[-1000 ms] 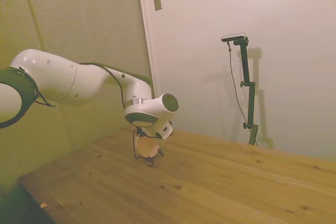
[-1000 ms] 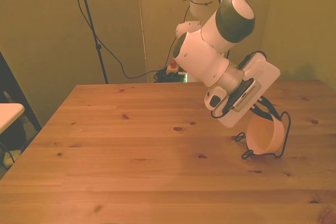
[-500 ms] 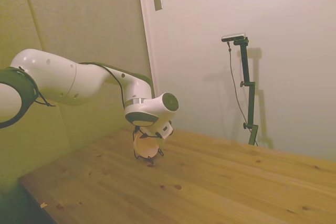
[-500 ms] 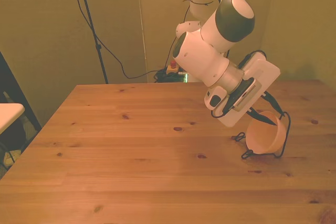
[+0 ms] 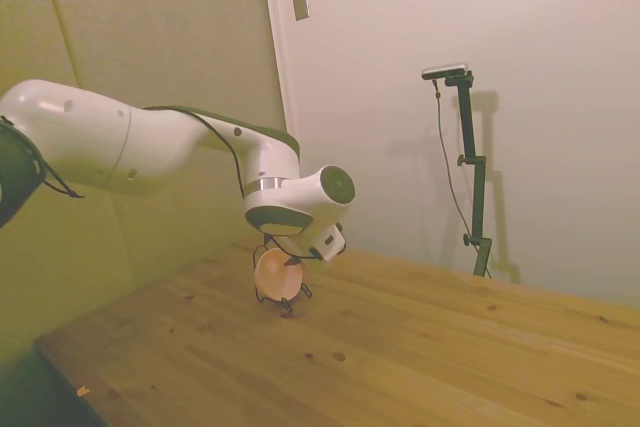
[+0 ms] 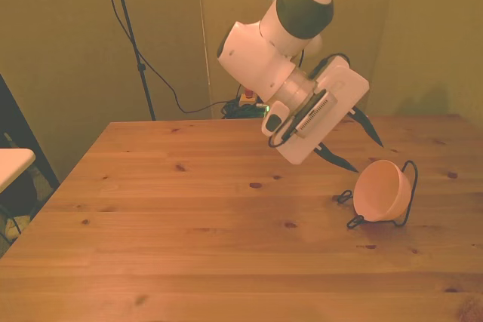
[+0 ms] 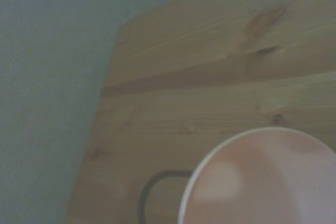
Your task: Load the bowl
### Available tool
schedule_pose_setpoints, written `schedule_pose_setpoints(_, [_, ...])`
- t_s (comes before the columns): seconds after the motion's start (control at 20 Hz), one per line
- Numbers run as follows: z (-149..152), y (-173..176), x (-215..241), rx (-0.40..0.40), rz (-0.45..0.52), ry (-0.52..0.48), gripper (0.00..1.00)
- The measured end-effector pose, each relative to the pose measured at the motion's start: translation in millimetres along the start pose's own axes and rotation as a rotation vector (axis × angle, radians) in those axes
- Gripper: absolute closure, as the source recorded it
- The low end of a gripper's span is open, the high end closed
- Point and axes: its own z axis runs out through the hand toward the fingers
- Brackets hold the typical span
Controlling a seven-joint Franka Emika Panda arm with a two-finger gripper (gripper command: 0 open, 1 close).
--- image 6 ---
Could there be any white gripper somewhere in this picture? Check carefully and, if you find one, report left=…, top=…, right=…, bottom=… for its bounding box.
left=277, top=56, right=386, bottom=173

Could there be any pink plastic bowl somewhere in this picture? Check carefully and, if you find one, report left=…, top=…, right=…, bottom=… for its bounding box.
left=353, top=159, right=413, bottom=223

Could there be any green lit power adapter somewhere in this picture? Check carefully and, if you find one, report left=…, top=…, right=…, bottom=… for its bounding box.
left=247, top=103, right=271, bottom=118

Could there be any yellow emergency stop box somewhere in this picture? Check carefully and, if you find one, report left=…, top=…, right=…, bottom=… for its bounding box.
left=239, top=87, right=258, bottom=106

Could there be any black slim stand pole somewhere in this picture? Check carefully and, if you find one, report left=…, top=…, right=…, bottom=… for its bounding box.
left=107, top=0, right=158, bottom=122

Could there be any white flat board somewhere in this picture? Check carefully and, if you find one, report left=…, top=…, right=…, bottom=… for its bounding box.
left=0, top=148, right=37, bottom=194

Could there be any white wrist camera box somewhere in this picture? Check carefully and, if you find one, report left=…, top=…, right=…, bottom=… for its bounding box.
left=261, top=88, right=337, bottom=139

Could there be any black wire plate stand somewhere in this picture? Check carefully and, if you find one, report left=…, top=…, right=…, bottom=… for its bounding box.
left=331, top=160, right=419, bottom=229

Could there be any black cable tangle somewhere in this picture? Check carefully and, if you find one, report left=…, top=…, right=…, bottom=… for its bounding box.
left=220, top=100, right=250, bottom=120

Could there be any long black hanging cable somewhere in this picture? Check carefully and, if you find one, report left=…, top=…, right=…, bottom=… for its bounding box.
left=95, top=0, right=242, bottom=115

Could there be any dark shelf frame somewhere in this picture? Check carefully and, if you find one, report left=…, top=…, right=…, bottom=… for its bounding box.
left=0, top=72, right=60, bottom=189

